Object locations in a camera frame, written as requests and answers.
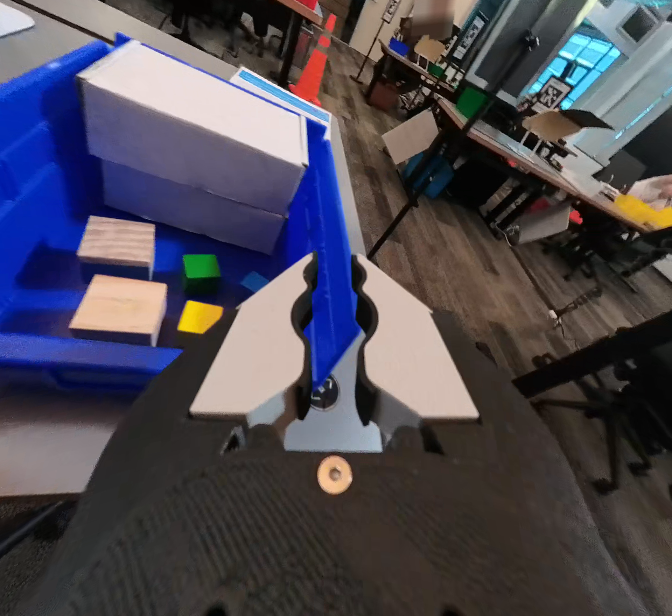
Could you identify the brown bag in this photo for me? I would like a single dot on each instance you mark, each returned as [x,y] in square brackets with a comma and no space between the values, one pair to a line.
[383,94]

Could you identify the striped grain wooden cube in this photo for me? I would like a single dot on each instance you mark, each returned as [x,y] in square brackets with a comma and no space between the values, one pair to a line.
[118,248]

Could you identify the white cardboard mailer box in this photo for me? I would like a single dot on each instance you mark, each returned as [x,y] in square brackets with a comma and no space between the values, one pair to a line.
[194,128]
[194,212]

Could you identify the blue cube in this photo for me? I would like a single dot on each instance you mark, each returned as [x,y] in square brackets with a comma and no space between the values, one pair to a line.
[254,281]

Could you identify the green cube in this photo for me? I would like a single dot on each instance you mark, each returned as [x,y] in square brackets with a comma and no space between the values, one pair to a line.
[200,272]

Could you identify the green plastic bin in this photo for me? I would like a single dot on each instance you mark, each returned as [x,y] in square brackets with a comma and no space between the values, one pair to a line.
[470,102]

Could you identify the blue storage crate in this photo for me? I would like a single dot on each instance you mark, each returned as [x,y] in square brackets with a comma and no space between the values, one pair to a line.
[428,175]

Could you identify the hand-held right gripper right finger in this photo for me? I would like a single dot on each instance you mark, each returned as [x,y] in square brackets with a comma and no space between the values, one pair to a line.
[414,364]

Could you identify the small cluttered work table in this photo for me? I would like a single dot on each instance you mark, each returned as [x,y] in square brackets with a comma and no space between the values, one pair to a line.
[414,65]

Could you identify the yellow cube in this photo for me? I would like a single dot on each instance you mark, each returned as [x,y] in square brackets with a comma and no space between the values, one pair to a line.
[197,317]

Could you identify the grey board panel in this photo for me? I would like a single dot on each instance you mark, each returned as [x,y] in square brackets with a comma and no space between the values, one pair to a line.
[409,136]

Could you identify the small yellow plastic bin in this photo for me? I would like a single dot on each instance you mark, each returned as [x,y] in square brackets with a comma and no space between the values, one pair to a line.
[643,209]

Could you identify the marker sign on stand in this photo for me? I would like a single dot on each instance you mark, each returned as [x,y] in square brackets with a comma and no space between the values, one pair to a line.
[392,7]

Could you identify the grey metal booth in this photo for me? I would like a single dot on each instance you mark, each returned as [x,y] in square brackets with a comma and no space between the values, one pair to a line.
[530,23]

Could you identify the blue plastic bin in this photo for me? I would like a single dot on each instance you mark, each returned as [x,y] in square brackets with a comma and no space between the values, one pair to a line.
[47,128]

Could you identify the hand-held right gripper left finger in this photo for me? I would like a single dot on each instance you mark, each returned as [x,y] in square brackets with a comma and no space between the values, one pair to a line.
[252,359]

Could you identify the black camera tripod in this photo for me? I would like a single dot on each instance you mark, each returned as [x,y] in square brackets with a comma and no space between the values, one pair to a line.
[399,217]

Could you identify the grey desk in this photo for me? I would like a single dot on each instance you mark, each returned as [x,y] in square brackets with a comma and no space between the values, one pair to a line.
[52,448]

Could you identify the orange traffic cone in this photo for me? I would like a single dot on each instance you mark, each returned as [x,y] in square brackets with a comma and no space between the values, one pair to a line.
[315,70]

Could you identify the smooth pale wooden cube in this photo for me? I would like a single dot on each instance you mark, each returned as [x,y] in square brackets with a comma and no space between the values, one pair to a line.
[118,311]

